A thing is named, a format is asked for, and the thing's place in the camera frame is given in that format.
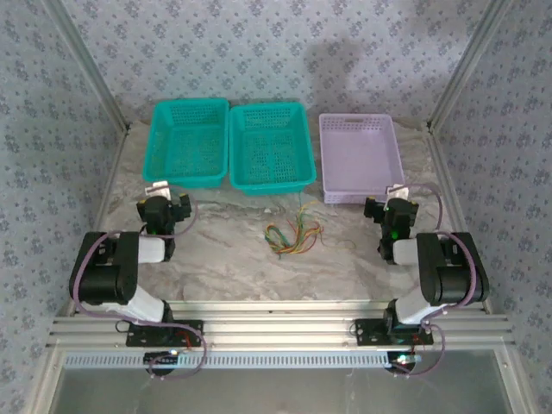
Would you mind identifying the red cable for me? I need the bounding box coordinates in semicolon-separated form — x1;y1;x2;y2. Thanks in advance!
266;223;321;256
264;223;303;256

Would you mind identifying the teal perforated plastic basket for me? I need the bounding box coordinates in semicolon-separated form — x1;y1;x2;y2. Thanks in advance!
228;102;317;194
141;97;230;190

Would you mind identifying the lavender plastic basket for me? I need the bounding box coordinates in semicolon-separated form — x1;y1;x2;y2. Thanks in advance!
318;112;406;204

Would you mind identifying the small black controller board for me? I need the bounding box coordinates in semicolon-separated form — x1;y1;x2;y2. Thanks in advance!
386;352;422;368
144;351;180;366

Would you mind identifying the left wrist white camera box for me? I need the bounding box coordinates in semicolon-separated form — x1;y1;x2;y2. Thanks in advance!
145;180;172;202

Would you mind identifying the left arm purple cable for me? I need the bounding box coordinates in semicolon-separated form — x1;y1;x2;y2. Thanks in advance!
68;191;209;383

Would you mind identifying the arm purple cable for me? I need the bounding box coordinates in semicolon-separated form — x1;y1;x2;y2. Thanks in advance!
68;191;209;383
394;183;491;380

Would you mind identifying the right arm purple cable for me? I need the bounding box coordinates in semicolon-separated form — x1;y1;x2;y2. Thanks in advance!
394;183;491;380

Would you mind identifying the aluminium side rail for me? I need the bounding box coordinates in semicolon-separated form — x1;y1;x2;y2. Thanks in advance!
53;127;133;323
426;129;493;315

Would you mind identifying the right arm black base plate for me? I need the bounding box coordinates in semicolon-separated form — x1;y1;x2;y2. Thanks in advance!
354;317;435;346

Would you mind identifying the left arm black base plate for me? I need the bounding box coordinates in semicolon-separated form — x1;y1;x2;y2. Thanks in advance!
126;319;204;348

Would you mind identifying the aluminium front rail frame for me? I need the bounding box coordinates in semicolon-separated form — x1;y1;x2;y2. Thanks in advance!
45;299;517;351

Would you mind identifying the aluminium frame post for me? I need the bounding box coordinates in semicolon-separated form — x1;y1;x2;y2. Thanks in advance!
45;0;131;131
426;0;514;133

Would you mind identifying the grey slotted cable duct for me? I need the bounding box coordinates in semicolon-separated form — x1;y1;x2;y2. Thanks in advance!
63;349;426;371

